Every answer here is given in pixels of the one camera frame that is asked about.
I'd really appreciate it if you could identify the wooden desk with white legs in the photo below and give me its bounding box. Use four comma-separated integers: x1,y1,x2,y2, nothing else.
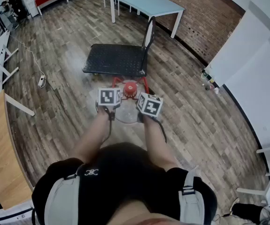
0,90,36,211

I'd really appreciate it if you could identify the person's left forearm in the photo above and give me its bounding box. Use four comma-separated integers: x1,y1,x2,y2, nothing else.
74,106,114,164

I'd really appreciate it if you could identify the person's right forearm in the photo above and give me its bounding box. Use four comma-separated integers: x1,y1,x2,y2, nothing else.
142,116,179,172

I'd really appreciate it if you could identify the right hand-held gripper cable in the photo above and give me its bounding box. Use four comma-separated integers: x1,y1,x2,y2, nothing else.
154,117,168,143

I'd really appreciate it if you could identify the white drawer cabinet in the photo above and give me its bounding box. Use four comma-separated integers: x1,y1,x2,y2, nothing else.
26,0,40,18

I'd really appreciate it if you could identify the grey backpack strap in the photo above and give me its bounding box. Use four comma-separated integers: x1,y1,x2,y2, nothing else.
177,171,206,225
44,172,81,225

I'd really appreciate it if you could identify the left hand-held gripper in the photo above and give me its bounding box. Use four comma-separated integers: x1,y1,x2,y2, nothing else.
95,87,123,114

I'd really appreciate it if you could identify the white power cable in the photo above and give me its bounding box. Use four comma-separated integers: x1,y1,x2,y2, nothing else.
8,33,46,89

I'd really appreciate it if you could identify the hand-held gripper cable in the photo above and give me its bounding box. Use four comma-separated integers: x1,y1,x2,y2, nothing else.
101,108,116,148
154,117,168,143

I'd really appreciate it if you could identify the light blue table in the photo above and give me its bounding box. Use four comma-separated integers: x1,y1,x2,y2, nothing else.
108,0,186,39

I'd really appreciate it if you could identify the person's black shirt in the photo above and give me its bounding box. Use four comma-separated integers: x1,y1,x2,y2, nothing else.
31,142,218,225

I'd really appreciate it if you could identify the clear jar with red lid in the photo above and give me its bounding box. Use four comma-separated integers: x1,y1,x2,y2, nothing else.
112,76,150,124

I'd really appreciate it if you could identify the left hand-held gripper cable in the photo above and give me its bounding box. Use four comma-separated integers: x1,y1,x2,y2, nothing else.
101,108,116,148

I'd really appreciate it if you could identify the thin black floor cable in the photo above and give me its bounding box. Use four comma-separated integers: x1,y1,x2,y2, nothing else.
45,80,69,119

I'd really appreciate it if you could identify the white wall shelf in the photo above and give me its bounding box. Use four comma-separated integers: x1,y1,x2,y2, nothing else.
236,142,270,198

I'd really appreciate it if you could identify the black platform cart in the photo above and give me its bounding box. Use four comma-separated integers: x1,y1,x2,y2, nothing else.
82,15,156,78

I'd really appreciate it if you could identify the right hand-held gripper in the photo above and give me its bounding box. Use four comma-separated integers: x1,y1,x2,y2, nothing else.
136,92,164,124

